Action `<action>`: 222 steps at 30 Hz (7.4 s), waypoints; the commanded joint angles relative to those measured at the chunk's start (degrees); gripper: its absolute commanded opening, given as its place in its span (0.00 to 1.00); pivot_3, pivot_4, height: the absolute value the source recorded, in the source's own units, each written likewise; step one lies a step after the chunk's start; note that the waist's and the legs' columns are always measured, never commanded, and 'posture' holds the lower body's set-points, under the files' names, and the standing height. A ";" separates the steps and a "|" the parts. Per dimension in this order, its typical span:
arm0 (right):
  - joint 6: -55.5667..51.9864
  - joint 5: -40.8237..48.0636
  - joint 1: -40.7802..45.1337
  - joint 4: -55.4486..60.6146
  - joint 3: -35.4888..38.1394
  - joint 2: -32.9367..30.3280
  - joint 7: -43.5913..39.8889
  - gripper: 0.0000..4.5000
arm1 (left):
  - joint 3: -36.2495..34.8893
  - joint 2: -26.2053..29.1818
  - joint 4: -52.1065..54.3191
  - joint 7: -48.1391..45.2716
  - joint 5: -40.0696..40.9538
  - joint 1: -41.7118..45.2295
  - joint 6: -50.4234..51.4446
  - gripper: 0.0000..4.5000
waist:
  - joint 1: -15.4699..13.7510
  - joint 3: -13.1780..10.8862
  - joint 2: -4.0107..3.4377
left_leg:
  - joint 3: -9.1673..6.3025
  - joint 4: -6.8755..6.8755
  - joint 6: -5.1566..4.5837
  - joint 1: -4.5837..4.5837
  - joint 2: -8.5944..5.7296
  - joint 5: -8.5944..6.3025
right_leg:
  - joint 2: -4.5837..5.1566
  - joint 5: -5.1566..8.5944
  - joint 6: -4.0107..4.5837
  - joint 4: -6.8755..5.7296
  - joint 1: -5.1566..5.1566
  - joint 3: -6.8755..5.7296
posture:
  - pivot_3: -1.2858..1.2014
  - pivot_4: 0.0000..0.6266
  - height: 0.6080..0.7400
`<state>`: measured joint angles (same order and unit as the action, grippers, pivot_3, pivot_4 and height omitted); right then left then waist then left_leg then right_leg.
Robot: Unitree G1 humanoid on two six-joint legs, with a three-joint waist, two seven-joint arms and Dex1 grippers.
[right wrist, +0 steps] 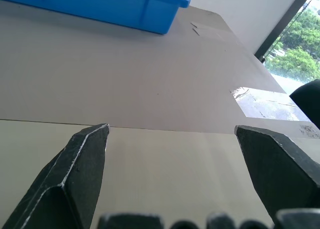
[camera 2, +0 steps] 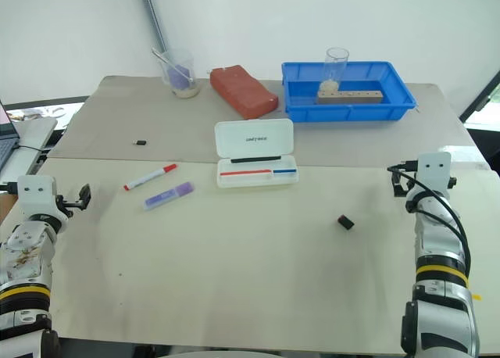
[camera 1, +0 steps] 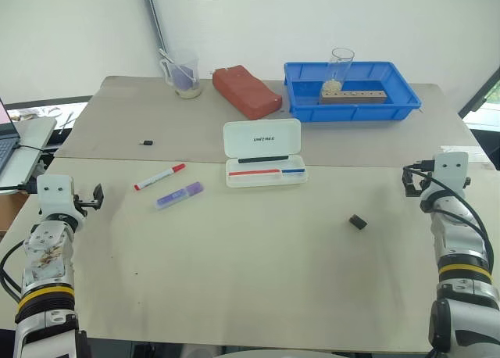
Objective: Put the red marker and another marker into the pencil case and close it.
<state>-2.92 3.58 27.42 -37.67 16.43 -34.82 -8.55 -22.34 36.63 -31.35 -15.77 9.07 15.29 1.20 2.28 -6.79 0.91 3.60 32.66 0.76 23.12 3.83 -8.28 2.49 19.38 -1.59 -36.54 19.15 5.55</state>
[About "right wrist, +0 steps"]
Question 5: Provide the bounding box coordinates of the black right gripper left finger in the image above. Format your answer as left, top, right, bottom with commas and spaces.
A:
1, 123, 111, 229

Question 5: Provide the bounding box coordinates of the black rounded chair back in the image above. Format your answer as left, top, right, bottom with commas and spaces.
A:
289, 79, 320, 130

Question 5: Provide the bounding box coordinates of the black window frame post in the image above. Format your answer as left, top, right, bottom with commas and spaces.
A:
254, 0, 318, 63

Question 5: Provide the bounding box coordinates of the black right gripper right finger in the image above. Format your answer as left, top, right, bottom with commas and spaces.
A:
233, 124, 320, 229

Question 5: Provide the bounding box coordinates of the beaded blind cord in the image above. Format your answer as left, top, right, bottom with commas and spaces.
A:
261, 0, 320, 62

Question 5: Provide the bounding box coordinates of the blue plastic bin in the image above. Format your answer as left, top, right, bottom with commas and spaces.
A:
0, 0, 191, 35

